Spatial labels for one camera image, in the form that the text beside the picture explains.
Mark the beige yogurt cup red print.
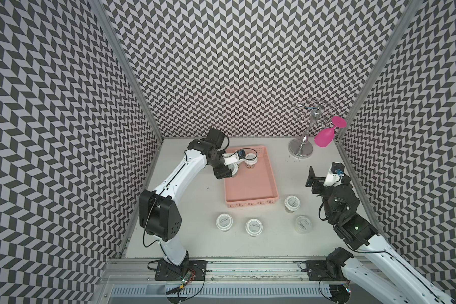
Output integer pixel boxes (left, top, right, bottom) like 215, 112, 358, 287
244, 153, 258, 169

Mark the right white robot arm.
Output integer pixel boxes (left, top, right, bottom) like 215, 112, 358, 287
305, 162, 456, 303

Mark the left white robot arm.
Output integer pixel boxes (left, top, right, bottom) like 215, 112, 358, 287
139, 128, 232, 266

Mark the clear lid yogurt cup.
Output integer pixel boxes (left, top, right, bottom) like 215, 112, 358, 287
295, 215, 312, 234

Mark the pink perforated plastic basket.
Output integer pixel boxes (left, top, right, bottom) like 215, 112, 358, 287
224, 145, 279, 208

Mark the magenta plastic wine glass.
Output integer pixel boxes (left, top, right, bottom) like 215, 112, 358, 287
314, 116, 347, 148

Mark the chrome glass holder stand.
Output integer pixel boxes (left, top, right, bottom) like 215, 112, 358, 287
288, 98, 334, 159

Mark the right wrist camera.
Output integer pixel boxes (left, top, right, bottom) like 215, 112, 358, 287
323, 162, 345, 187

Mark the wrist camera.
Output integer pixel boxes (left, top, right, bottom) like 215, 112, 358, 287
222, 149, 246, 166
323, 162, 345, 187

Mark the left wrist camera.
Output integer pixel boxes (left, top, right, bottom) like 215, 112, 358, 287
222, 149, 246, 166

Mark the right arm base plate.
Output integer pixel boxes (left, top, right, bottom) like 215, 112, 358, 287
303, 260, 339, 282

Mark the black cable under rail right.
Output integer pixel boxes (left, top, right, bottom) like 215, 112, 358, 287
318, 277, 352, 304

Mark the black cable under rail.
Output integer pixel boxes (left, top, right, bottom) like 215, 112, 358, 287
165, 265, 206, 304
318, 277, 352, 304

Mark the black cable under rail left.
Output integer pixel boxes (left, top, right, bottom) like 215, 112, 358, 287
165, 265, 206, 304

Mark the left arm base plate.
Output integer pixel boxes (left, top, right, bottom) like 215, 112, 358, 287
155, 260, 207, 282

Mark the aluminium front rail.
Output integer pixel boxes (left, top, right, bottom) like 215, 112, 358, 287
90, 257, 388, 304

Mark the aluminium corner post left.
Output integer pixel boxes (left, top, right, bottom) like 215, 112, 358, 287
89, 0, 163, 141

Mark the aluminium corner post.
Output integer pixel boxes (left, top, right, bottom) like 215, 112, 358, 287
89, 0, 163, 141
336, 0, 423, 143

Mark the aluminium corner post right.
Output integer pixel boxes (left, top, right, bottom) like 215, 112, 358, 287
336, 0, 423, 143

